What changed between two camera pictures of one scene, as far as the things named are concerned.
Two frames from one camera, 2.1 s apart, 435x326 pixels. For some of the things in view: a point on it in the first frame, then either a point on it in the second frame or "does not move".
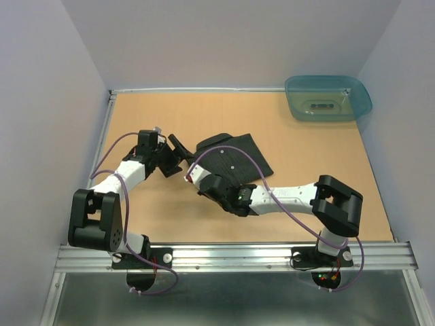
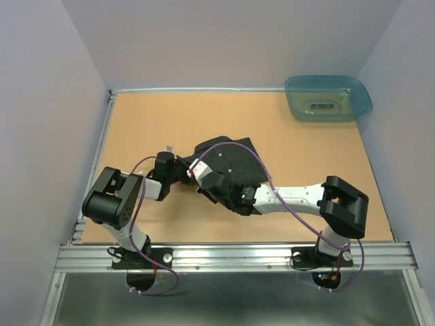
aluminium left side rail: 112,94 does not move
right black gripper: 200,192 does not move
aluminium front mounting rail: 240,258 does not move
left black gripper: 179,151 to 178,160
